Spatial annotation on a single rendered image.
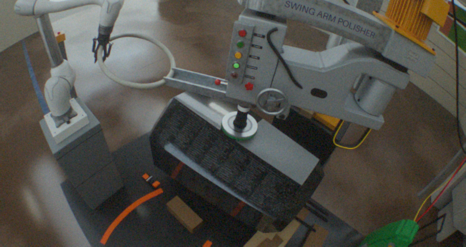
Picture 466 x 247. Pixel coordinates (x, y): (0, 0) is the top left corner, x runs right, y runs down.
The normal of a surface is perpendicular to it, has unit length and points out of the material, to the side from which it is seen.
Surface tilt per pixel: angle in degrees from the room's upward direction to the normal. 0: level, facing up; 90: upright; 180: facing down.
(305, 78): 90
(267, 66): 90
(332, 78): 90
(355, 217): 0
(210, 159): 45
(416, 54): 90
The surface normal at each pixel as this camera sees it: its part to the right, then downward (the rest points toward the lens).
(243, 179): -0.32, -0.20
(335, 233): 0.15, -0.73
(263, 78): -0.21, 0.63
